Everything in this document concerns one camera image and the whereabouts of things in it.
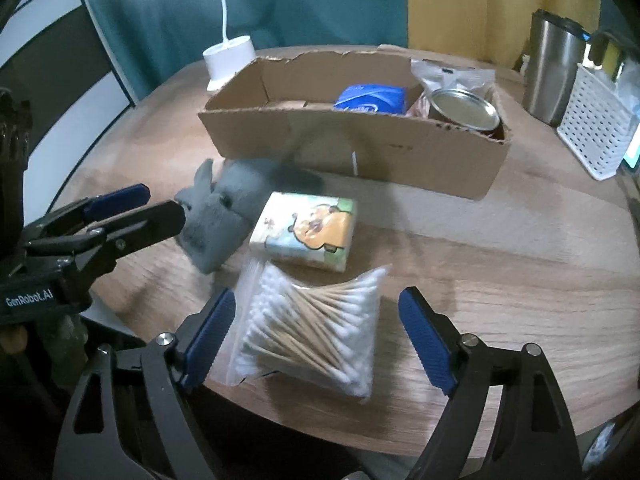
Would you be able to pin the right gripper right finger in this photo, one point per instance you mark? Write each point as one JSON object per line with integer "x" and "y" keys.
{"x": 533, "y": 437}

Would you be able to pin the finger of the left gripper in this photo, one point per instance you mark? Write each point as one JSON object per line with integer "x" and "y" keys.
{"x": 72, "y": 217}
{"x": 129, "y": 232}

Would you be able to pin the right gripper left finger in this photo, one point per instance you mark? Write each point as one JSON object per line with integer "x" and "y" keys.
{"x": 129, "y": 417}

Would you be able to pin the grey plush toy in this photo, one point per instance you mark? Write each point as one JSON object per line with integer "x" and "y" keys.
{"x": 222, "y": 212}

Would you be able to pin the cartoon tissue pack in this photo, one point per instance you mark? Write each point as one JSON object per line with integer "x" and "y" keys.
{"x": 311, "y": 230}

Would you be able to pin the cotton swabs bag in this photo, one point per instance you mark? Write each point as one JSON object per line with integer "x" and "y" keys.
{"x": 322, "y": 334}

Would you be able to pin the blue tissue pack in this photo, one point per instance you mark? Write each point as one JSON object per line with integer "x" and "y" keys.
{"x": 373, "y": 98}

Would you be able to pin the silver tin can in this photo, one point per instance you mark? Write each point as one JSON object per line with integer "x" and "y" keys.
{"x": 465, "y": 109}

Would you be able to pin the clear snack bag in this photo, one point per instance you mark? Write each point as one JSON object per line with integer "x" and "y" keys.
{"x": 433, "y": 77}

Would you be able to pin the teal curtain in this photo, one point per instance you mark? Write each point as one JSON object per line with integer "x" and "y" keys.
{"x": 270, "y": 24}

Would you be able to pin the white desk lamp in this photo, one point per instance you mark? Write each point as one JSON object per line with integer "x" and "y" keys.
{"x": 174, "y": 33}

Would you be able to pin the brown cardboard box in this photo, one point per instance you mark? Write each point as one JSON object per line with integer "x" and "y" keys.
{"x": 283, "y": 108}

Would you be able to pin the teal framed tablet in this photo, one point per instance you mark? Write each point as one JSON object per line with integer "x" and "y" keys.
{"x": 631, "y": 157}

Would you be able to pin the white perforated basket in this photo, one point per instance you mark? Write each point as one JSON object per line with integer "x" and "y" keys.
{"x": 597, "y": 127}

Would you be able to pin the clear plastic bags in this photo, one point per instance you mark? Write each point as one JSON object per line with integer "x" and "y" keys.
{"x": 628, "y": 87}

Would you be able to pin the yellow green sponge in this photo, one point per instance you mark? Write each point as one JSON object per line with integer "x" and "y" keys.
{"x": 611, "y": 60}

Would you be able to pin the stainless steel tumbler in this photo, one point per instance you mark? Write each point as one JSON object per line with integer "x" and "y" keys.
{"x": 557, "y": 46}

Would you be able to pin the dark grey cloth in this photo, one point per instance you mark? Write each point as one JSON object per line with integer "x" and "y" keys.
{"x": 598, "y": 40}

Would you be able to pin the yellow curtain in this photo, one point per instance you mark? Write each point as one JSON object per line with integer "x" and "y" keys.
{"x": 493, "y": 31}

